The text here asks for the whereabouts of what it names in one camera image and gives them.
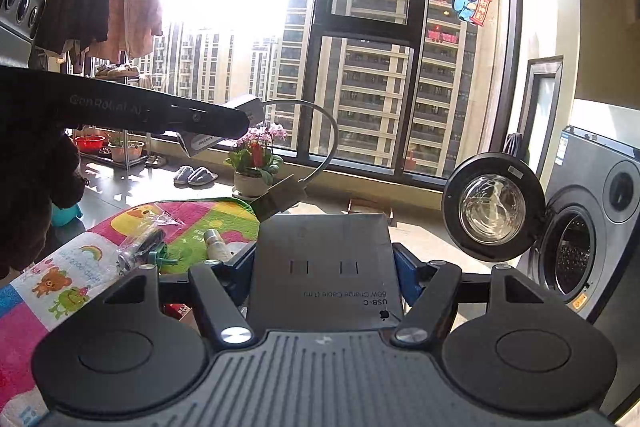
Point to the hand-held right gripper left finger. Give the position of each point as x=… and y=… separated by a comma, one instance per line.
x=239, y=274

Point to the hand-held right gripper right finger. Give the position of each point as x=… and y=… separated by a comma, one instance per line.
x=407, y=277

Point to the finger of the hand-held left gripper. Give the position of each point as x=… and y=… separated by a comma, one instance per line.
x=200, y=119

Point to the small white bottle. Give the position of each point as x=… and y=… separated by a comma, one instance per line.
x=216, y=247

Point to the grey slipper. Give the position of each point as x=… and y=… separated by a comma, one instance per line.
x=182, y=177
x=202, y=177

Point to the red plastic basin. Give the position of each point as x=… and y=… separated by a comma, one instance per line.
x=90, y=143

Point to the pink orchid in white pot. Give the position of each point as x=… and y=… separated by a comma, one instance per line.
x=255, y=157

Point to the metal shoe rack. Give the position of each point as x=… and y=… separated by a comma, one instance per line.
x=131, y=117

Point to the green plastic piece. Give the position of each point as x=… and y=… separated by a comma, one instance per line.
x=165, y=258

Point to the flat cardboard box on floor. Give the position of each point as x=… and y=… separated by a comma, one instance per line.
x=367, y=207

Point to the small potted green plant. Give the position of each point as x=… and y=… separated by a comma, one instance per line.
x=125, y=151

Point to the clear plastic bag with parts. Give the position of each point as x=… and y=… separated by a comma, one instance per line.
x=142, y=244

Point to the round washing machine door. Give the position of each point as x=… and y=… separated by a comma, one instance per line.
x=492, y=207

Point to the teal plastic basin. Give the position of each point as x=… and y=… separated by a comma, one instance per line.
x=67, y=217

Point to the colourful printed mat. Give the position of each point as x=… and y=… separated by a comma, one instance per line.
x=60, y=267

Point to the silver washing machine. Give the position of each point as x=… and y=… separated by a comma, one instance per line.
x=600, y=217

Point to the grey framed board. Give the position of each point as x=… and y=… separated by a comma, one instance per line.
x=537, y=117

